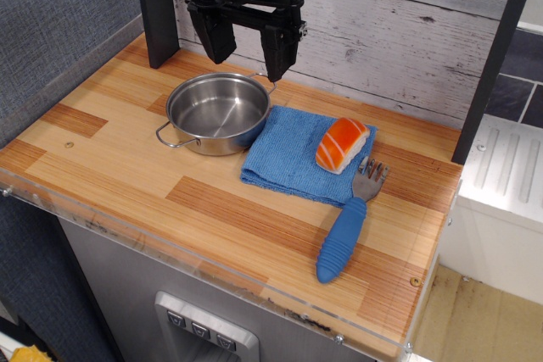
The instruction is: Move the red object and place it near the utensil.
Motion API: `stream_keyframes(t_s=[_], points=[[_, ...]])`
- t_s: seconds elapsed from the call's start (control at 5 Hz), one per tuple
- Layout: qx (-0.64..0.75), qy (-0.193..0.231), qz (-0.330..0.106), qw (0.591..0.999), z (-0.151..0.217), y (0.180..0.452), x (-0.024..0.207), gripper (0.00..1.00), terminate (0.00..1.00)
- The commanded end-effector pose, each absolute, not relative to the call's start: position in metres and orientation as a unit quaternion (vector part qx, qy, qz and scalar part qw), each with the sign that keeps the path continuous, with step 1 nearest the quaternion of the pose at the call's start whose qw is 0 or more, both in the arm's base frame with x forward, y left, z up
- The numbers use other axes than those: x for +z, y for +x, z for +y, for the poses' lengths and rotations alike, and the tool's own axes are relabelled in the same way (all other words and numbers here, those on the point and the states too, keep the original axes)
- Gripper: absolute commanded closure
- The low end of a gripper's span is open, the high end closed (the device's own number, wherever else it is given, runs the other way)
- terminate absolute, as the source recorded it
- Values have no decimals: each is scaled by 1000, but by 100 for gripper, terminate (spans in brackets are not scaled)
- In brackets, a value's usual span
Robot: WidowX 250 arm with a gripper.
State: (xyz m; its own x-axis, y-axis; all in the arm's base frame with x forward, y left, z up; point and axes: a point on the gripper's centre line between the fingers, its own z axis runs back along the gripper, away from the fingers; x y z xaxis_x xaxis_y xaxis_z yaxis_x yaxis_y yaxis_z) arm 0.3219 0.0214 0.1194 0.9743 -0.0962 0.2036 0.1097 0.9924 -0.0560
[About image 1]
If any grey cabinet control panel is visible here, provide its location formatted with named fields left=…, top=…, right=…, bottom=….
left=154, top=291, right=260, bottom=361

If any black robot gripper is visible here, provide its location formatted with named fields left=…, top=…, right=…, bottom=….
left=188, top=0, right=306, bottom=82

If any yellow object bottom left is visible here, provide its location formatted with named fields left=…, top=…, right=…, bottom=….
left=9, top=346, right=53, bottom=362

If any blue folded cloth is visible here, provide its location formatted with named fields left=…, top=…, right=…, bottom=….
left=240, top=106, right=378, bottom=208

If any white ribbed appliance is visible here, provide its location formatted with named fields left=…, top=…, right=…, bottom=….
left=439, top=115, right=542, bottom=304

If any blue handled metal fork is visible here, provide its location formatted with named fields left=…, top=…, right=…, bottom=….
left=316, top=157, right=389, bottom=284

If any clear acrylic table guard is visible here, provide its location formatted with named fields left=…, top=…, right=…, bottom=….
left=1, top=161, right=460, bottom=361

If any salmon sushi toy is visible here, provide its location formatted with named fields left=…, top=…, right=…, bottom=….
left=315, top=117, right=371, bottom=175

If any black left frame post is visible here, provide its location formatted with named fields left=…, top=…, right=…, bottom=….
left=140, top=0, right=179, bottom=69

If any black frame post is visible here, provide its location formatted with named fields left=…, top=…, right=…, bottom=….
left=140, top=0, right=179, bottom=69
left=451, top=0, right=527, bottom=164

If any black right frame post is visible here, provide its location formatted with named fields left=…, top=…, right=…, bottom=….
left=451, top=0, right=527, bottom=164

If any stainless steel pan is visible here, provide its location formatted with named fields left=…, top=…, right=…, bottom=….
left=155, top=72, right=277, bottom=156

